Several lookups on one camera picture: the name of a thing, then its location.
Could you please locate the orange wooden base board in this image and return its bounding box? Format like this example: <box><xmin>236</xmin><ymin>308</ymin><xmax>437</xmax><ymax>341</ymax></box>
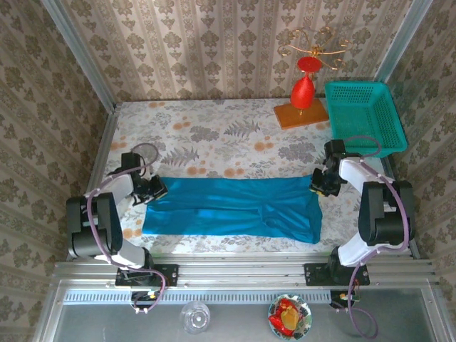
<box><xmin>273</xmin><ymin>98</ymin><xmax>330</xmax><ymax>130</ymax></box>

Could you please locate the slotted grey cable duct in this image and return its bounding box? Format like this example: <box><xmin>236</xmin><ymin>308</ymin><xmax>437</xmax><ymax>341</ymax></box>
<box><xmin>63</xmin><ymin>288</ymin><xmax>334</xmax><ymax>304</ymax></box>

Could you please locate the aluminium frame post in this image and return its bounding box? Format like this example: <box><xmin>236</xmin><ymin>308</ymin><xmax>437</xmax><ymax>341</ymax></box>
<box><xmin>40</xmin><ymin>0</ymin><xmax>118</xmax><ymax>113</ymax></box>
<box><xmin>373</xmin><ymin>0</ymin><xmax>434</xmax><ymax>83</ymax></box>

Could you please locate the clear glass cup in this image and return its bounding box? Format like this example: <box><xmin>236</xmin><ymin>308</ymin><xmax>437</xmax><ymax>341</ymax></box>
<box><xmin>180</xmin><ymin>301</ymin><xmax>211</xmax><ymax>335</ymax></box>

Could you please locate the red plastic goblet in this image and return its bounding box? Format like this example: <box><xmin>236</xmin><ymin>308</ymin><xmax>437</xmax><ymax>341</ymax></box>
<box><xmin>290</xmin><ymin>56</ymin><xmax>323</xmax><ymax>111</ymax></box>

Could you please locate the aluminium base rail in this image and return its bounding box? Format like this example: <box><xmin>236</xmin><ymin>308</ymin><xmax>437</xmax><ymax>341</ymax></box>
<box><xmin>53</xmin><ymin>253</ymin><xmax>435</xmax><ymax>289</ymax></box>

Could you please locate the blue t-shirt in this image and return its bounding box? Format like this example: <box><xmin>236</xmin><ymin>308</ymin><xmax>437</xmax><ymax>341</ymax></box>
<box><xmin>142</xmin><ymin>174</ymin><xmax>323</xmax><ymax>245</ymax></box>

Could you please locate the small black controller box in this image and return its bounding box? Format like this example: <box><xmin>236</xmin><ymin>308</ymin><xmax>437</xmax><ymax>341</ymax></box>
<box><xmin>130</xmin><ymin>290</ymin><xmax>161</xmax><ymax>310</ymax></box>
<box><xmin>329</xmin><ymin>290</ymin><xmax>358</xmax><ymax>310</ymax></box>

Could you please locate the floral tablecloth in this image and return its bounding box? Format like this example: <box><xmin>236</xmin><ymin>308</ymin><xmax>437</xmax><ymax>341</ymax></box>
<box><xmin>83</xmin><ymin>99</ymin><xmax>410</xmax><ymax>256</ymax></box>

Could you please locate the red toy pepper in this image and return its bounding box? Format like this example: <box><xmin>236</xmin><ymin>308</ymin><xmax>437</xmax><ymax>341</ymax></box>
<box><xmin>269</xmin><ymin>298</ymin><xmax>304</xmax><ymax>336</ymax></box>

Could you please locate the patterned bowl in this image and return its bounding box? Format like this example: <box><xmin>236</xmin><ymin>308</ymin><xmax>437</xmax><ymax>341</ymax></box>
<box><xmin>267</xmin><ymin>294</ymin><xmax>313</xmax><ymax>339</ymax></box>

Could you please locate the gold wire stand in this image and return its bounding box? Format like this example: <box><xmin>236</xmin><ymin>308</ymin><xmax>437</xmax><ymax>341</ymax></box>
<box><xmin>277</xmin><ymin>27</ymin><xmax>353</xmax><ymax>71</ymax></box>

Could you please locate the yellow toy food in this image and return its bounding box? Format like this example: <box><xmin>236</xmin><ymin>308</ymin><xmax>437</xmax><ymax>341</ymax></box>
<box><xmin>279</xmin><ymin>308</ymin><xmax>299</xmax><ymax>328</ymax></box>

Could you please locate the teal plastic basket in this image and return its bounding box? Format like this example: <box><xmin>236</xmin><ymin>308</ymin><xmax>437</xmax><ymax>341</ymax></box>
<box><xmin>323</xmin><ymin>81</ymin><xmax>408</xmax><ymax>158</ymax></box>

